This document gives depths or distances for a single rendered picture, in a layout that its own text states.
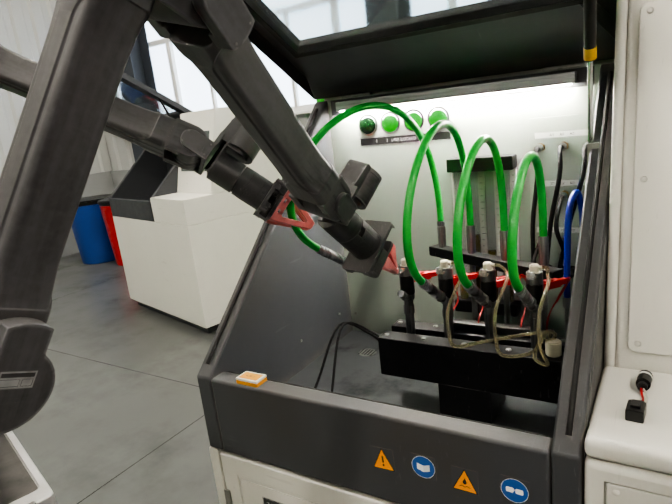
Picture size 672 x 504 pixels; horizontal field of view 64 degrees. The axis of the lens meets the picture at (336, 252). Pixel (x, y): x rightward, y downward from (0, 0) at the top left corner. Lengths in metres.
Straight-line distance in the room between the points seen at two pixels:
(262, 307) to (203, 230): 2.68
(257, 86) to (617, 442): 0.61
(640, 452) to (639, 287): 0.28
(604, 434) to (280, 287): 0.73
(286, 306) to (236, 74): 0.74
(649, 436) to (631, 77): 0.53
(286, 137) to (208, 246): 3.20
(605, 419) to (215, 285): 3.34
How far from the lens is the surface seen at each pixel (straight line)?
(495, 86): 1.21
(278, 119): 0.67
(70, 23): 0.51
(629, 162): 0.97
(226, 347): 1.12
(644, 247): 0.96
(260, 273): 1.18
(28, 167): 0.50
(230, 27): 0.56
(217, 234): 3.90
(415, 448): 0.89
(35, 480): 0.78
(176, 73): 7.19
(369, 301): 1.47
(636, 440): 0.81
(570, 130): 1.21
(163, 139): 0.96
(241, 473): 1.17
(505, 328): 1.07
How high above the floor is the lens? 1.41
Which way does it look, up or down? 14 degrees down
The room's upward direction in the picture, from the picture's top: 7 degrees counter-clockwise
